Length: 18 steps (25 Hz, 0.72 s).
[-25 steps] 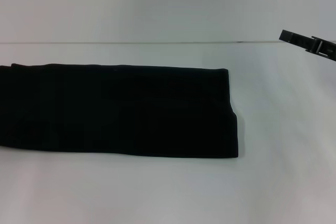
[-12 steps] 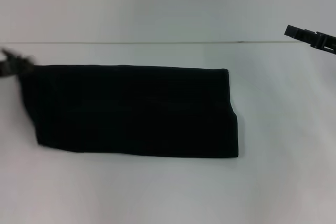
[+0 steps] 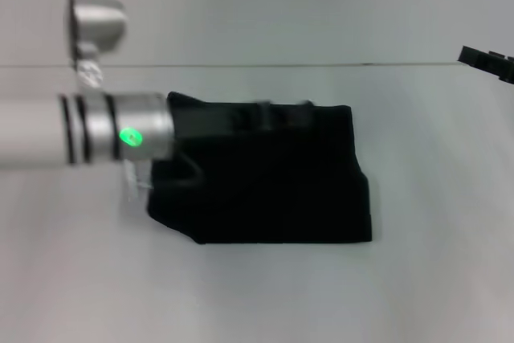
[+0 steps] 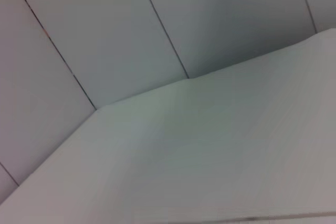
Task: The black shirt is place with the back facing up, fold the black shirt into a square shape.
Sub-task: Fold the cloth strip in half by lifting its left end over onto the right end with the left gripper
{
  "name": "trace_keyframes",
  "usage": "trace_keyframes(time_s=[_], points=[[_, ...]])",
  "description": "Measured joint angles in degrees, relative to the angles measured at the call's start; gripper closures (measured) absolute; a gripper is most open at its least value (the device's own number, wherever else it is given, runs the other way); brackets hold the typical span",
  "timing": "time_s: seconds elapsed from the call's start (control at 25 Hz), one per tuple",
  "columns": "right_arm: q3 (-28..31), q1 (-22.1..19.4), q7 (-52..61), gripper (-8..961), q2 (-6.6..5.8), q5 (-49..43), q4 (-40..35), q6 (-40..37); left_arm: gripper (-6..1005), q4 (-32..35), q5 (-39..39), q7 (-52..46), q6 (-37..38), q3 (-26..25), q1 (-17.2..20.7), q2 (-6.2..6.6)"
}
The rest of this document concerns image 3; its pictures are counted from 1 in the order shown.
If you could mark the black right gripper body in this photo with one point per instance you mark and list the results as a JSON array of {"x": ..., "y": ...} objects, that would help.
[{"x": 500, "y": 66}]

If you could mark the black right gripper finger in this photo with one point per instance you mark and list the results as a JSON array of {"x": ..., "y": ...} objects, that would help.
[{"x": 467, "y": 55}]

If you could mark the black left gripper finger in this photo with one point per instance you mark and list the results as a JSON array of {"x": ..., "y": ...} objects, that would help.
[{"x": 289, "y": 116}]

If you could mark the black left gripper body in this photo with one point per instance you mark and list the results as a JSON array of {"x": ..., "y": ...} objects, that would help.
[{"x": 209, "y": 118}]

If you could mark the black t-shirt with FREE print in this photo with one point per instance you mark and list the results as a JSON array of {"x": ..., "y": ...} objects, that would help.
[{"x": 273, "y": 182}]

